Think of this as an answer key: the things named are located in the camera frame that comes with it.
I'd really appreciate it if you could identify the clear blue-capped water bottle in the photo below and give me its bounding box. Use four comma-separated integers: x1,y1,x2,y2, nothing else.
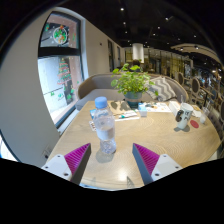
92,96,118,155

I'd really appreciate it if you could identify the group of ceiling lights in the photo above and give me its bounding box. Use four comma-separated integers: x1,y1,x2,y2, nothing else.
118,5,218,74

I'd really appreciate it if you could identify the person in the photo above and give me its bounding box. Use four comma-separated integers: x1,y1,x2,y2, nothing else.
131,59,143,72

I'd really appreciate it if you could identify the grey zigzag cushion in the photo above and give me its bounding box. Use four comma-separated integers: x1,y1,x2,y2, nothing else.
146,76,178,102

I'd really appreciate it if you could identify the white mug with black handle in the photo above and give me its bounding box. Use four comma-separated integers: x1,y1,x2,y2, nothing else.
175,102,195,130

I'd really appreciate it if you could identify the white printed leaflet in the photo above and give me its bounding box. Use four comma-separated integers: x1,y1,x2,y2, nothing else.
146,101,173,114

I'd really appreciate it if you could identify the window with festive decals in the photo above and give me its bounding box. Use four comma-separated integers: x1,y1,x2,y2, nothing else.
37,11,85,130

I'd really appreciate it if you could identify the white round column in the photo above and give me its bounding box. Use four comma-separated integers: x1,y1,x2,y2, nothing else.
131,42,145,64

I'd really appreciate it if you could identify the flat round red coaster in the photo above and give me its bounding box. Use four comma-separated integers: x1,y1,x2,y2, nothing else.
189,119,200,130

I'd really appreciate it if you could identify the group of dining chairs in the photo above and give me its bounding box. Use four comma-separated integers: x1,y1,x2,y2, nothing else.
176,69,224,118

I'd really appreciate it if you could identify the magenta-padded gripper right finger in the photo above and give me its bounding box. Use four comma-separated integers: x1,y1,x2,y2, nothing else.
131,142,184,186

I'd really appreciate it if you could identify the white napkin box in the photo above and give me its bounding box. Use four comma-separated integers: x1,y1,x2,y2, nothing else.
168,100,181,116

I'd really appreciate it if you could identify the green potted plant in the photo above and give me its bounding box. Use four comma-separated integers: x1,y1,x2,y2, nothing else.
110,63,156,109

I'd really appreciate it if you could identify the white sheet with pens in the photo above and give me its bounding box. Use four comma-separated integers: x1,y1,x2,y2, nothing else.
113,109,141,122

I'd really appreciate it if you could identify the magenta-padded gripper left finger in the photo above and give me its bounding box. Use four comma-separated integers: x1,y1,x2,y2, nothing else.
41,142,92,186

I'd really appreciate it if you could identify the grey curved sofa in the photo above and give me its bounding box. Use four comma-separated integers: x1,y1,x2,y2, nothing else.
74,73,190,111

